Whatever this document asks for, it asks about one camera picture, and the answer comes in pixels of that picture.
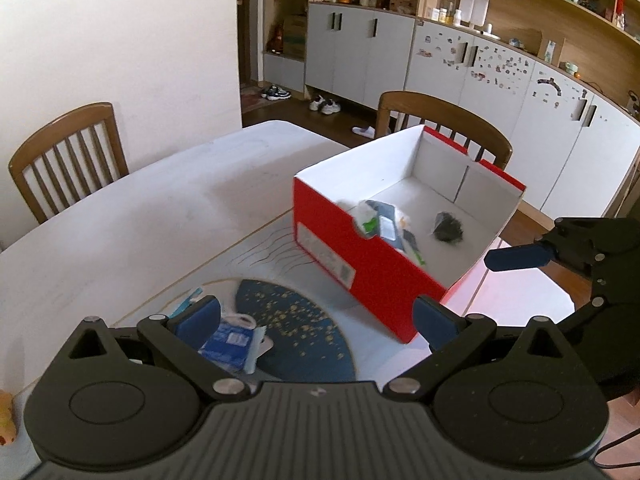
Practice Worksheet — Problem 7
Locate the printed blue table mat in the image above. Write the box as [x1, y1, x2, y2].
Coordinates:
[107, 210, 576, 386]

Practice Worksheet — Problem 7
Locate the red cardboard shoe box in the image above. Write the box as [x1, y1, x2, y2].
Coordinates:
[292, 125, 527, 345]

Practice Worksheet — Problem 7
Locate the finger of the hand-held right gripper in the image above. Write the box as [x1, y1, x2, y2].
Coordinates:
[484, 217, 640, 275]
[62, 272, 640, 348]

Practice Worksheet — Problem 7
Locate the light blue wrapper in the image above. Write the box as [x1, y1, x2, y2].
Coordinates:
[169, 287, 207, 318]

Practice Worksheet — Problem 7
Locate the white cabinet with black handles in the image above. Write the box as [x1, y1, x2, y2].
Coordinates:
[305, 2, 417, 111]

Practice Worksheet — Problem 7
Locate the white cabinet with stickers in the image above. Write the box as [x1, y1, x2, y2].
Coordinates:
[404, 18, 640, 218]

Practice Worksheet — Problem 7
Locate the green and white packet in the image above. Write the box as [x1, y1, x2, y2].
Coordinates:
[351, 202, 382, 237]

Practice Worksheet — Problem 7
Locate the dark crumpled wrapper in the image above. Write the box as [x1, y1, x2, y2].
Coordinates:
[431, 211, 465, 246]

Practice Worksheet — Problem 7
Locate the wooden slat-back chair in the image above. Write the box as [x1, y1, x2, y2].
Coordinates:
[8, 102, 130, 225]

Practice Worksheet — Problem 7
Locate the white marble desktop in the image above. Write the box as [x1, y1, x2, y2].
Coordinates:
[0, 120, 576, 480]

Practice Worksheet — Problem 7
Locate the yellow plush toy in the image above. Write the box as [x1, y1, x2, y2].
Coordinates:
[0, 389, 19, 447]

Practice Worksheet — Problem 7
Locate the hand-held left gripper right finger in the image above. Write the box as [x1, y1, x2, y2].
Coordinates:
[382, 296, 576, 403]

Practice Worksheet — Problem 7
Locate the blue snack packet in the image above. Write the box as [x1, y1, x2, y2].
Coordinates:
[199, 312, 274, 375]

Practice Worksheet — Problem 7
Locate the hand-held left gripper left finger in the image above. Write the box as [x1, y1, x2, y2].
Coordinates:
[65, 297, 253, 402]

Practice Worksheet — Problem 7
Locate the clear plastic packet in box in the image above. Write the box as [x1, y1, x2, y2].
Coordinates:
[369, 201, 427, 267]

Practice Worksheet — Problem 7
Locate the wooden curved-back chair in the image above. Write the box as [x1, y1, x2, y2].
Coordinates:
[376, 90, 514, 171]

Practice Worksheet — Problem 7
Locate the black cable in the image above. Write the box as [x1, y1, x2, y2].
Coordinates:
[596, 429, 640, 467]

